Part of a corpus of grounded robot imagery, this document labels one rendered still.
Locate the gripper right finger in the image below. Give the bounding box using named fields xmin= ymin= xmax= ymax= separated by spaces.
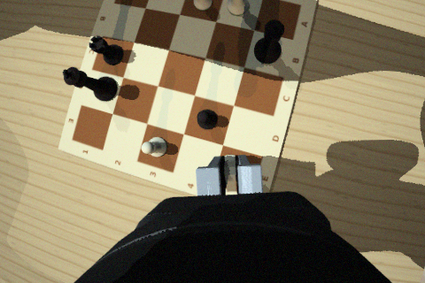
xmin=235 ymin=155 xmax=263 ymax=195

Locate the brown and cream chessboard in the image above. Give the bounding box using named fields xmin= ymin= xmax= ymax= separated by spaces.
xmin=58 ymin=0 xmax=317 ymax=195

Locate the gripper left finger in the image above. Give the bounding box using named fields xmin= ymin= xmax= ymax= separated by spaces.
xmin=196 ymin=156 xmax=226 ymax=196

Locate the white bishop chess piece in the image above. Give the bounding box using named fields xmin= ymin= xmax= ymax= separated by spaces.
xmin=227 ymin=0 xmax=249 ymax=15

